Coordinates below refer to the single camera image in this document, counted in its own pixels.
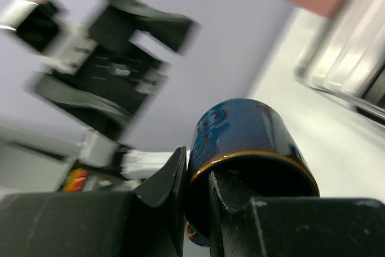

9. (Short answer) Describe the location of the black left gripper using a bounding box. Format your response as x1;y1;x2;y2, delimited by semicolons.
28;0;196;140

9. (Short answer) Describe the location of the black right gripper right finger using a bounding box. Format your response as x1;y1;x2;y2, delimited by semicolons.
209;171;384;257

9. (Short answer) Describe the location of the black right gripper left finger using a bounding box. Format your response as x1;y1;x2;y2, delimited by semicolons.
1;147;186;257

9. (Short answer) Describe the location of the blue ceramic mug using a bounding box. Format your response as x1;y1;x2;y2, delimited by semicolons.
183;98;319;238

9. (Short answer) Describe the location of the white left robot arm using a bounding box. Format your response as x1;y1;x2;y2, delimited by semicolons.
1;0;196;191

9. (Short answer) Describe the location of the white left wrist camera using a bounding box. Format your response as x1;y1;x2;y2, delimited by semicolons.
1;0;97;75

